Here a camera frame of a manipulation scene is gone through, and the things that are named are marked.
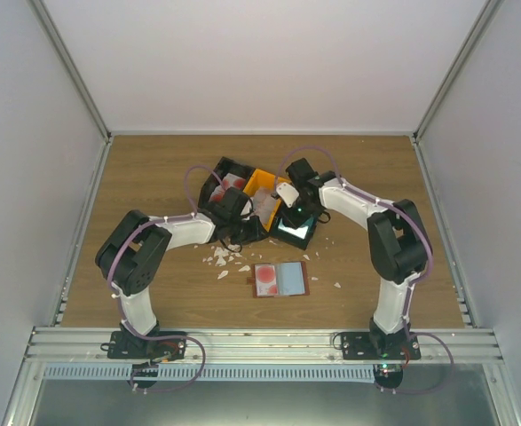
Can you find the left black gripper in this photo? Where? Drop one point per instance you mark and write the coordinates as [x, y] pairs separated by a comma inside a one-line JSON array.
[[255, 232]]

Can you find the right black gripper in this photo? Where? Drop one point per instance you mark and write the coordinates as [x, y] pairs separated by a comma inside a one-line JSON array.
[[292, 220]]

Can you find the brown leather card holder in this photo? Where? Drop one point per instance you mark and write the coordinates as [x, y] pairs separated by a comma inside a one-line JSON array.
[[292, 279]]

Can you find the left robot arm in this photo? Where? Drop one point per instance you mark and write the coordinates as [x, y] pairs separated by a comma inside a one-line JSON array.
[[133, 253]]

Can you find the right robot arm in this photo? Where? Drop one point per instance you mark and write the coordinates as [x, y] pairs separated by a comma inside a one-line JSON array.
[[400, 250]]

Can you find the red circle card stack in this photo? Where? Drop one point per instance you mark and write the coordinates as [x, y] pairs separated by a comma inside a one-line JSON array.
[[228, 181]]

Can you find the white patterned card stack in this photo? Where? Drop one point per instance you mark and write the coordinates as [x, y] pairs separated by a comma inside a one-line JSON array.
[[264, 204]]

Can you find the black bin with red cards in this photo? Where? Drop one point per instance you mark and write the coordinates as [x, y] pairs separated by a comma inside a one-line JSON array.
[[225, 165]]

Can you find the black bin with teal cards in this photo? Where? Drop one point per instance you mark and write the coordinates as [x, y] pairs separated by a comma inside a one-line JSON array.
[[294, 227]]

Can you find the teal card stack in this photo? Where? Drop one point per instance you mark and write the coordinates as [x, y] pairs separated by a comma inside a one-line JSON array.
[[301, 232]]

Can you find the orange bin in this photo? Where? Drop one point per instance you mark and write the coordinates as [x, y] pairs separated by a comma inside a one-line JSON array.
[[261, 178]]

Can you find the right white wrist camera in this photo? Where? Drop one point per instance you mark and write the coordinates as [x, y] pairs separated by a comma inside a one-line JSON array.
[[287, 193]]

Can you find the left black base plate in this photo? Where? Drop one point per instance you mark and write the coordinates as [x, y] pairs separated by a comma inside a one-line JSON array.
[[146, 354]]

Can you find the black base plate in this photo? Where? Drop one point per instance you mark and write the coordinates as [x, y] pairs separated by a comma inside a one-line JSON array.
[[389, 357], [146, 354]]

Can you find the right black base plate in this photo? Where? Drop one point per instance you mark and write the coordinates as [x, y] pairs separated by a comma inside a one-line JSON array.
[[389, 357]]

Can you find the aluminium rail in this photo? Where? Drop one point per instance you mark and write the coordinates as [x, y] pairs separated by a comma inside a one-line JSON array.
[[252, 346]]

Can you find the grey slotted cable duct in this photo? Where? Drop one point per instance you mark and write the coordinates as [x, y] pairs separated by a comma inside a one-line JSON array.
[[234, 373]]

